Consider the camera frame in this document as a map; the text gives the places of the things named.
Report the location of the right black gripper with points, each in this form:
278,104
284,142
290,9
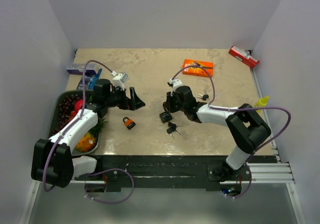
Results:
168,103

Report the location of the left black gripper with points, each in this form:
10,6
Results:
136,102

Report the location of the black Kaijing padlock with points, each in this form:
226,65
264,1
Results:
165,116

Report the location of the black key bunch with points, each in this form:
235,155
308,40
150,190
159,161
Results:
172,128

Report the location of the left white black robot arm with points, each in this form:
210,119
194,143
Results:
53,162

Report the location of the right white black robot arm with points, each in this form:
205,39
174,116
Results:
247,128

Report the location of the orange black padlock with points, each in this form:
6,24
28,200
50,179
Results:
128,123

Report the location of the orange razor box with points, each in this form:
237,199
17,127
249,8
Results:
198,68

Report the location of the red apple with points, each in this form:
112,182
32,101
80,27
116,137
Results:
78,105

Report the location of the orange toy pineapple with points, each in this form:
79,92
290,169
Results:
90,139

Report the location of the red cherries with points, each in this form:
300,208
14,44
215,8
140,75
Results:
73,114

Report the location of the dark red grape bunch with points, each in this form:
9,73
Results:
65,107

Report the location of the white blue toothpaste box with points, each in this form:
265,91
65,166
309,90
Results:
77,69

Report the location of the grey fruit tray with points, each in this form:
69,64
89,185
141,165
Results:
74,153

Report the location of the red box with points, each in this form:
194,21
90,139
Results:
243,56

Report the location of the yellow glue bottle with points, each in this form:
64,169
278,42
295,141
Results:
261,102

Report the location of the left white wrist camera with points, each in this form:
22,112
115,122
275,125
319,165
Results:
119,80

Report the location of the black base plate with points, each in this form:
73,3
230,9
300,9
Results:
154,171

